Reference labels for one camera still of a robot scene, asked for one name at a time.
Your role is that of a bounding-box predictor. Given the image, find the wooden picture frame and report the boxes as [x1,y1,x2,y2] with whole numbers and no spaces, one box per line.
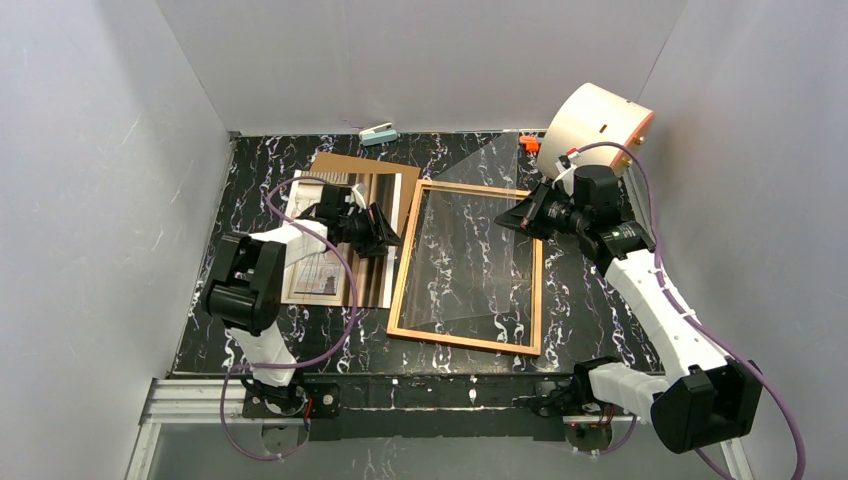
[387,180,543,356]

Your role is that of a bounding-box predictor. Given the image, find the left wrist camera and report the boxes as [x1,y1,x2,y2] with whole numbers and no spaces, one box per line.
[351,183,369,209]

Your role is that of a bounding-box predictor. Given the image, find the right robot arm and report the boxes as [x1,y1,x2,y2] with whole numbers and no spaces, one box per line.
[495,165,762,454]

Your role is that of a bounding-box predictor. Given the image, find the orange clip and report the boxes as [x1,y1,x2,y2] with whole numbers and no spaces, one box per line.
[519,135,541,154]

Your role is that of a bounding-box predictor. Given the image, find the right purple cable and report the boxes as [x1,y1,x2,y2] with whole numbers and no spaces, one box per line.
[572,140,808,480]

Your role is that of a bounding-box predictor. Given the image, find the teal white small device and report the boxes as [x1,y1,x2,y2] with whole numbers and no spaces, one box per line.
[358,122,399,147]

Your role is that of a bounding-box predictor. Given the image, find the purple cable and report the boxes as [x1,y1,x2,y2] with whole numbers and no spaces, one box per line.
[572,140,808,480]
[217,175,360,464]

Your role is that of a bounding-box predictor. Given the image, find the printed photo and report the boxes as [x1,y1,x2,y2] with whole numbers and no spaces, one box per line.
[280,169,403,310]

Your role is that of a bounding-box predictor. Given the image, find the white orange cylinder box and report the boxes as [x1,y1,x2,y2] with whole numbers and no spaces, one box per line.
[536,82,655,179]

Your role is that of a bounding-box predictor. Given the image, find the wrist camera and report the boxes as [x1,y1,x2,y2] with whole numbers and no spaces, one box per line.
[553,150,580,195]
[351,183,369,209]

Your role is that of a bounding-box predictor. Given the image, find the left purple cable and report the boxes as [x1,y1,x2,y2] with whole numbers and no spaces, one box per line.
[217,175,360,464]

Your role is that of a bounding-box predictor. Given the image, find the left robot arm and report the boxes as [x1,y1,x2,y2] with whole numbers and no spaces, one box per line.
[201,176,401,419]

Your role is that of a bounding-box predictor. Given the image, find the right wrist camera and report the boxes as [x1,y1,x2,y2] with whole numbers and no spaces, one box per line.
[553,150,580,195]

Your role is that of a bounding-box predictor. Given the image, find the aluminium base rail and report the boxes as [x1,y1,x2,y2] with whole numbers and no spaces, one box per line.
[126,377,751,479]

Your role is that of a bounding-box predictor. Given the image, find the brown backing board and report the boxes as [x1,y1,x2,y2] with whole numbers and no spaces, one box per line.
[309,152,421,235]

